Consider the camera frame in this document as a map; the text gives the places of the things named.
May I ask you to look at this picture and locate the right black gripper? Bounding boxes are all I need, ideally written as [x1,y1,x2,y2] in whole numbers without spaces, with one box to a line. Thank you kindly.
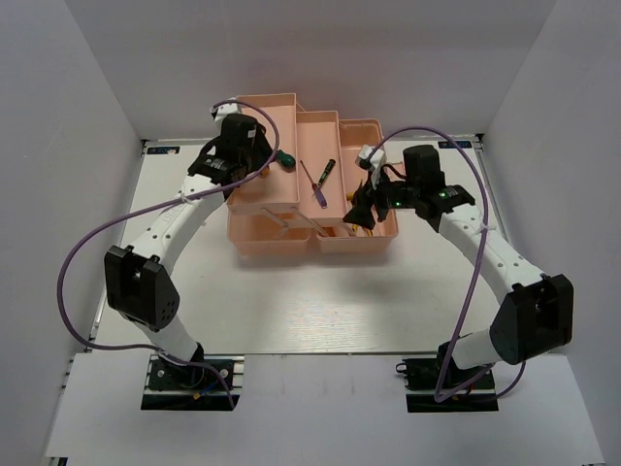
[343,169,420,231]

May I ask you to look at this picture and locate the yellow long nose pliers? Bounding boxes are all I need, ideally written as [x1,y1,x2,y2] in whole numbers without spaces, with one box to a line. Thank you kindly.
[346,182,374,233]

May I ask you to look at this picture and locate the stubby dark green screwdriver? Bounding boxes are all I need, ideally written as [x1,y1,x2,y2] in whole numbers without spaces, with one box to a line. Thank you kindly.
[276,150,296,173]

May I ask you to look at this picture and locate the blue handled small screwdriver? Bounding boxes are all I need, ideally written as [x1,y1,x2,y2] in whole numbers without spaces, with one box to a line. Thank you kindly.
[300,160,328,209]

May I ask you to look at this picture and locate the black green precision screwdriver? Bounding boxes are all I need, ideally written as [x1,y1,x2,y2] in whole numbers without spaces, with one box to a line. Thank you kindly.
[312,158,337,196]

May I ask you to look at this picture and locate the pink plastic toolbox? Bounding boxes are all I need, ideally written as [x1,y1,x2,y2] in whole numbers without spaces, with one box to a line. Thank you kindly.
[227,93,399,256]

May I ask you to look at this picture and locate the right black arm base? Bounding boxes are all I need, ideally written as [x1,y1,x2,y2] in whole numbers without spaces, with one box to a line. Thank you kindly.
[395,356,500,415]

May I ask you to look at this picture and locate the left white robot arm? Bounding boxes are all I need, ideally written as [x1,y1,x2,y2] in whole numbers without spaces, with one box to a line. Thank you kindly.
[104,103,273,387]

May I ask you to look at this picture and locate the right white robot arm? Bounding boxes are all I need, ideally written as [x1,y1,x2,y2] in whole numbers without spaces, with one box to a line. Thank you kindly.
[343,145,573,387]

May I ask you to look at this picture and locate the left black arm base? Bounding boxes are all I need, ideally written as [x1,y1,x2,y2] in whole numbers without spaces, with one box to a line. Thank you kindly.
[141,355,245,412]

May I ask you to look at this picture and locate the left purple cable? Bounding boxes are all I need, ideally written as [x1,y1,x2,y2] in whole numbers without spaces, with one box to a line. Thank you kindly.
[56,98,282,409]

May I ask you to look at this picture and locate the purple cable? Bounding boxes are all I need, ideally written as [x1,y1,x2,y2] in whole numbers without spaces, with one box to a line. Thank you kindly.
[56,98,282,409]
[363,126,528,404]

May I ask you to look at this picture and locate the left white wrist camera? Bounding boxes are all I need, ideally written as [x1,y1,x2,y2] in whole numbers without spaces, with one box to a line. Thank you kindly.
[210,98,242,126]

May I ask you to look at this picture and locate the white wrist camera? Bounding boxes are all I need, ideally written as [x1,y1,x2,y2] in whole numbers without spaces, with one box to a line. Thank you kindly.
[210,98,242,126]
[355,145,387,186]

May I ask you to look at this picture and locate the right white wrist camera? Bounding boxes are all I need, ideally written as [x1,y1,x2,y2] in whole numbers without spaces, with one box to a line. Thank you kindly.
[355,145,387,186]

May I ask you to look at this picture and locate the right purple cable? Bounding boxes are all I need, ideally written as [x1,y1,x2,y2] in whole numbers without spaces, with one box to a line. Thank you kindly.
[363,126,528,404]

